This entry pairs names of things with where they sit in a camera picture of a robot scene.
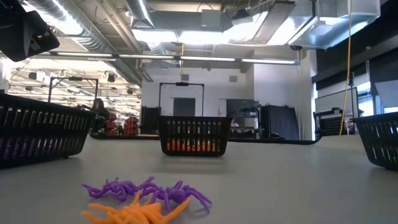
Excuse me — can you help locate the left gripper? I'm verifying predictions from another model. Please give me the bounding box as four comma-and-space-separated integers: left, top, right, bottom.
0, 0, 61, 62

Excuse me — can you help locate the orange toy spider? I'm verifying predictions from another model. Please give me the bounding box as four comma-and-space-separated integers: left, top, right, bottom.
166, 139, 184, 152
205, 140, 221, 152
80, 190, 191, 224
185, 140, 205, 152

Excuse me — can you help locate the black slotted plastic basket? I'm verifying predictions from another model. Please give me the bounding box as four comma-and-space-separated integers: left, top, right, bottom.
352, 111, 398, 170
0, 93, 98, 170
157, 115, 234, 157

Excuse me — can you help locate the person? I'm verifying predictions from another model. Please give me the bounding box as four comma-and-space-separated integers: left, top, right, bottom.
91, 98, 111, 134

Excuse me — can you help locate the red tool cabinet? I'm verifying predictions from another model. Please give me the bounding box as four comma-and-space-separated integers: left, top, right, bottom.
105, 111, 119, 136
124, 116, 140, 136

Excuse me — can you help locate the black fabric panel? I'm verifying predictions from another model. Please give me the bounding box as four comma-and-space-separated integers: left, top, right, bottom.
141, 105, 163, 135
260, 103, 301, 141

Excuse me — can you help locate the dark door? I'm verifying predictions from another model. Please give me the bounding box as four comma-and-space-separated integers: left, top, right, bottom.
172, 97, 197, 117

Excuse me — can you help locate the long grey ceiling pipe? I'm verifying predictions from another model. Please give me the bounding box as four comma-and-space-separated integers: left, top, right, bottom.
30, 51, 302, 65

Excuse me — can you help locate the grey metal cabinet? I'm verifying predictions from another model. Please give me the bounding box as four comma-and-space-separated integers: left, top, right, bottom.
226, 98, 261, 140

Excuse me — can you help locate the grey table mat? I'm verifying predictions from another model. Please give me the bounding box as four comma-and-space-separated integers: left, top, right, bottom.
0, 133, 398, 224

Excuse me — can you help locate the black mesh cart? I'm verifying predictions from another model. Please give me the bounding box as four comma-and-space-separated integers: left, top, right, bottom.
313, 108, 355, 136

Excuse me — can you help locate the white partition board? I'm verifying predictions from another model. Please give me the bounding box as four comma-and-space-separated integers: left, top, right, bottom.
314, 88, 358, 113

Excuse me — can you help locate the ribbed silver air duct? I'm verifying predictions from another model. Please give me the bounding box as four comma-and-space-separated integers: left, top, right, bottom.
26, 0, 144, 85

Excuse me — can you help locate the silver ventilation duct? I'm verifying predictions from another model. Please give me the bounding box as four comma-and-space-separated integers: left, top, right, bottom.
125, 0, 155, 29

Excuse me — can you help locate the short yellow hanging cord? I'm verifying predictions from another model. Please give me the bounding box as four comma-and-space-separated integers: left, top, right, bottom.
178, 42, 185, 77

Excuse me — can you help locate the black aluminium table frame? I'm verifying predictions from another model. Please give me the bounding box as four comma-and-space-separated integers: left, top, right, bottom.
89, 133, 324, 146

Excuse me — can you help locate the yellow hanging cable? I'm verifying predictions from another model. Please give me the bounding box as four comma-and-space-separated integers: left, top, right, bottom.
338, 0, 353, 135

